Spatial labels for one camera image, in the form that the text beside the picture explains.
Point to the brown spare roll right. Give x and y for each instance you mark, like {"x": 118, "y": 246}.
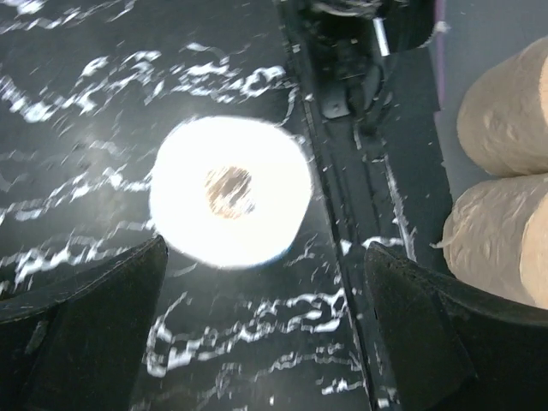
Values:
{"x": 495, "y": 238}

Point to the brown spare roll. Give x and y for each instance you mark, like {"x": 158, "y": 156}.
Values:
{"x": 502, "y": 121}
{"x": 495, "y": 238}

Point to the brown spare roll middle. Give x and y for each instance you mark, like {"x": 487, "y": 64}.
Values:
{"x": 502, "y": 121}

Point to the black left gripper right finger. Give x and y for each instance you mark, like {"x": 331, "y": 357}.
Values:
{"x": 452, "y": 346}

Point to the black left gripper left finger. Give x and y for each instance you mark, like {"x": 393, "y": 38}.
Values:
{"x": 77, "y": 343}

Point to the blue white roll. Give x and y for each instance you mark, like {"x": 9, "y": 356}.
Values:
{"x": 229, "y": 191}

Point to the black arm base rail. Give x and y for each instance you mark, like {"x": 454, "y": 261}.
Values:
{"x": 369, "y": 98}

